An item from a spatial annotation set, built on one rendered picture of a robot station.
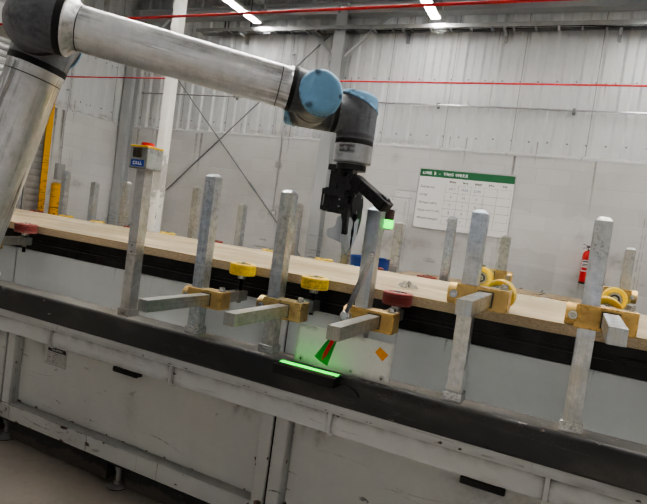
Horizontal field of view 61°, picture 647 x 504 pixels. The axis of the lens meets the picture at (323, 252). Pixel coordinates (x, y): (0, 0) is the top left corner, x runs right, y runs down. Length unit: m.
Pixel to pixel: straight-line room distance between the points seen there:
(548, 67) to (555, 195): 1.82
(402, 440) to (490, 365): 0.31
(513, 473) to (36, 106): 1.29
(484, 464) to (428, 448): 0.13
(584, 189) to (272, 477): 7.18
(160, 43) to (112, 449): 1.53
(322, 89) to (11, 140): 0.64
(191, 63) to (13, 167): 0.44
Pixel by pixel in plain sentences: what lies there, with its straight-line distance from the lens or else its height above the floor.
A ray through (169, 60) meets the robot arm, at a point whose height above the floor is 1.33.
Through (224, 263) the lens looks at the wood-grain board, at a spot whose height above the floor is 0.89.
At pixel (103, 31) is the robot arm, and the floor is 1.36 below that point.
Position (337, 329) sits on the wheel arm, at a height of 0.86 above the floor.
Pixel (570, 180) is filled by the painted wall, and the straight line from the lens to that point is 8.49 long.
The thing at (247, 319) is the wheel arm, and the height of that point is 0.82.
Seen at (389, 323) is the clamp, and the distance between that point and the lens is 1.34.
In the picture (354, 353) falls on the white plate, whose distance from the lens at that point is 1.38.
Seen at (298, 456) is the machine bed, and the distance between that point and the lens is 1.82.
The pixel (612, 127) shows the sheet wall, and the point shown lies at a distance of 8.65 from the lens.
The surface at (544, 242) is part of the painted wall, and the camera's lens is 8.43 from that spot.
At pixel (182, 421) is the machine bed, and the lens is 2.05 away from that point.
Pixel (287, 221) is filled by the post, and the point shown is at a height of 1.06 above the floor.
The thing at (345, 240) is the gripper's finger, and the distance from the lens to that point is 1.29.
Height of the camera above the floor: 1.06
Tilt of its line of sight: 3 degrees down
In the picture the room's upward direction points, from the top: 8 degrees clockwise
